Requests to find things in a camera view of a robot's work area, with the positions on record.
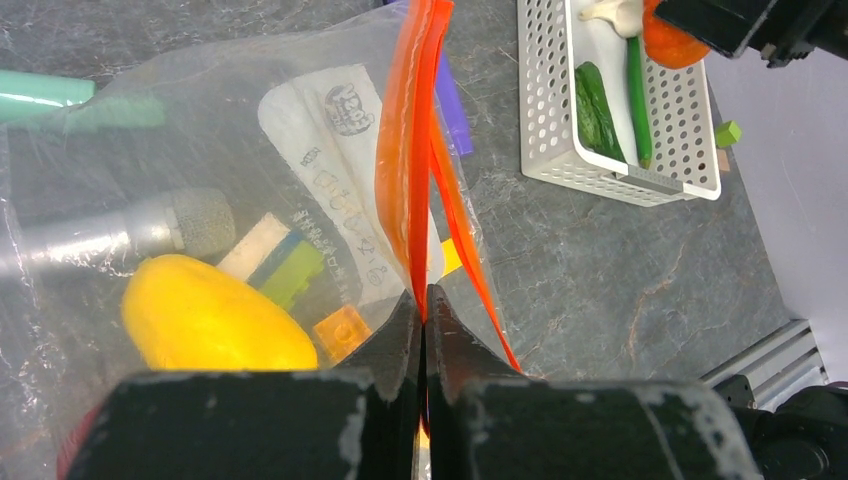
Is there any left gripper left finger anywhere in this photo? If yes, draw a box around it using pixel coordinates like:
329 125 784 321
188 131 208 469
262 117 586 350
62 294 422 479

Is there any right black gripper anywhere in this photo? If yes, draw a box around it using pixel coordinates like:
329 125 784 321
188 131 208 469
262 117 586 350
654 0 847 68

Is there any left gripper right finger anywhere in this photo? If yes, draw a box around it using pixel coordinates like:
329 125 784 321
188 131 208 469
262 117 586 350
424 285 760 479

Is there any orange pumpkin toy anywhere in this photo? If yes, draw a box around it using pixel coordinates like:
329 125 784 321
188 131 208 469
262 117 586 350
642 0 711 70

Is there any white garlic toy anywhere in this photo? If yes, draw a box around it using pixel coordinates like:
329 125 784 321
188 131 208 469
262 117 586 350
578 0 644 39

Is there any short green cucumber toy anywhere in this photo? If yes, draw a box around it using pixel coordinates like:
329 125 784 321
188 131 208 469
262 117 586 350
575 62 626 163

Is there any clear zip bag orange zipper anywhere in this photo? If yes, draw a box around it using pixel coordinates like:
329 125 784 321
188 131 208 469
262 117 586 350
0 0 525 480

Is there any orange brick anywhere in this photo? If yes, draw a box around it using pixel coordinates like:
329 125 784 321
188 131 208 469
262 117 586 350
313 305 372 364

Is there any small green cube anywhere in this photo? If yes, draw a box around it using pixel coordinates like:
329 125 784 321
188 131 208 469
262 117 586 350
714 121 742 149

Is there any small wooden cube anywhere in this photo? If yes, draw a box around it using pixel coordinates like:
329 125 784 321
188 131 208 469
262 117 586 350
715 149 731 173

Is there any yellow brick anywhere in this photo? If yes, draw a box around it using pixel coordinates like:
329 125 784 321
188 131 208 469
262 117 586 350
441 238 462 277

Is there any green chili pepper toy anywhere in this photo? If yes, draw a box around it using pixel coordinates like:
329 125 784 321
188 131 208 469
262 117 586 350
626 37 653 169

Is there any white plastic basket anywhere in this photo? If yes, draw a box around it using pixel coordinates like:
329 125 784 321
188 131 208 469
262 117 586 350
516 1 722 207

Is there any silver toy microphone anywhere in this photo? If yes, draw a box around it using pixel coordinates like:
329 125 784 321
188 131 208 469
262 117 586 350
1 188 236 279

